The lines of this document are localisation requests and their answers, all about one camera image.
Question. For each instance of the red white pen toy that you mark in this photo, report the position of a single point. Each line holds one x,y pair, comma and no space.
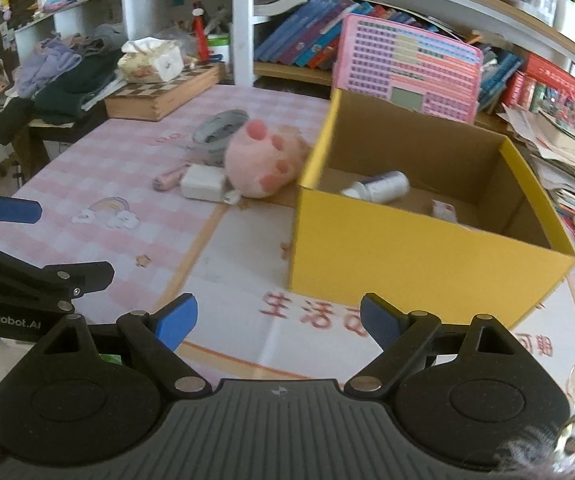
198,14

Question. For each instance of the green white jar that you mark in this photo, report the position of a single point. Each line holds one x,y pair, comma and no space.
219,47

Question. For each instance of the pile of dark clothes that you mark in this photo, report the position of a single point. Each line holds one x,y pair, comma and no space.
61,79

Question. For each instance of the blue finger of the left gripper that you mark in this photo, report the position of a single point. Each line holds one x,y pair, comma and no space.
19,211
79,279

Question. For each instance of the white spray bottle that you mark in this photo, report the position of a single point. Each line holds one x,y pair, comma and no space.
381,189

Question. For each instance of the wooden chess board box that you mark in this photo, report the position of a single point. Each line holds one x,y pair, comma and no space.
152,102

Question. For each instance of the row of blue books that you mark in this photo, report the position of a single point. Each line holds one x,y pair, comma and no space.
314,26

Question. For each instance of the white power adapter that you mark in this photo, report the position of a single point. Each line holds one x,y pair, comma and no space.
209,184

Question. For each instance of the small white red packet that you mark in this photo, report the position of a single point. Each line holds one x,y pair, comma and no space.
444,211

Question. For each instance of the pink plush pig toy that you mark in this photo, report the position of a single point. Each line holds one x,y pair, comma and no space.
261,159

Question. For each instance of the stack of papers and books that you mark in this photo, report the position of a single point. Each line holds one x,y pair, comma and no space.
551,154

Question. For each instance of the yellow cardboard box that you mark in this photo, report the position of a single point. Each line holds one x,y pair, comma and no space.
506,254

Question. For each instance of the pink keyboard learning tablet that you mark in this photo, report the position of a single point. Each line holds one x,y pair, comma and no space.
408,66

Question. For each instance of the red book on shelf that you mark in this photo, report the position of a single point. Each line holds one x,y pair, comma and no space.
537,80

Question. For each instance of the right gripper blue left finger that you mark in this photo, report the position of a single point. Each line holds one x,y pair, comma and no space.
152,340

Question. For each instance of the floral tissue box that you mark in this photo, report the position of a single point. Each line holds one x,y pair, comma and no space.
150,61

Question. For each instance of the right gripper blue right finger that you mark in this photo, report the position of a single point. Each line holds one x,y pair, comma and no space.
404,339

